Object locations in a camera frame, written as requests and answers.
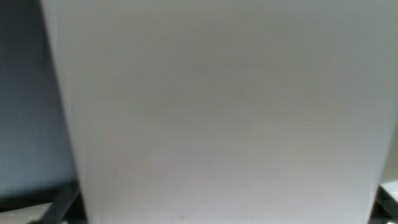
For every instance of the white U-shaped border fence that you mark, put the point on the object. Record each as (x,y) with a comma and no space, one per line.
(389,185)

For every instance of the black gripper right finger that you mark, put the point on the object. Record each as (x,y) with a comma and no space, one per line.
(383,210)

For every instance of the white box with tags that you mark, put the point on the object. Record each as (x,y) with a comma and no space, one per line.
(229,99)

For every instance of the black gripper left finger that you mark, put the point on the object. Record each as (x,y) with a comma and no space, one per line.
(63,213)

